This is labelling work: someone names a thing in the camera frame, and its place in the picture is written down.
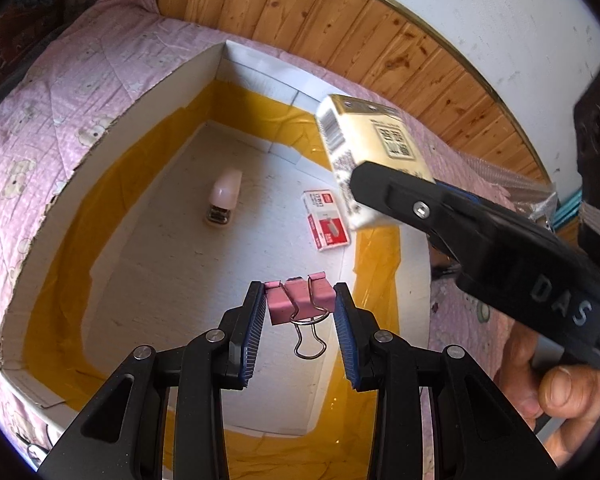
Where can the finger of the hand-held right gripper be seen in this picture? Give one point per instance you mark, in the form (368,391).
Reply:
(460,194)
(405,200)

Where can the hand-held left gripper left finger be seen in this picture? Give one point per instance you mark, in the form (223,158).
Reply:
(255,340)

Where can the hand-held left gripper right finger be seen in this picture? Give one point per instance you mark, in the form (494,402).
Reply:
(345,340)

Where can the cream tissue pack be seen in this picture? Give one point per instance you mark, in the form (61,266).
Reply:
(370,135)

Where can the red white staples box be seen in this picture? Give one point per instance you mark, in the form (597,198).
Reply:
(327,220)

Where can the white cardboard box yellow tape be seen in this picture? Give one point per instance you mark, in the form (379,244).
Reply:
(180,260)

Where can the pink stapler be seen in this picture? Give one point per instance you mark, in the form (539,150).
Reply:
(225,190)

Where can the person's right hand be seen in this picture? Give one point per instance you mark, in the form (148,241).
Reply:
(565,395)

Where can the clear bubble wrap roll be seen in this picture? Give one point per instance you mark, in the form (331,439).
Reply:
(525,190)

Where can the teal blue sticks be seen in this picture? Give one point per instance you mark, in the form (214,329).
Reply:
(567,207)

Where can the pink bear print blanket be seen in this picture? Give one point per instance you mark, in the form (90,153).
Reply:
(80,85)

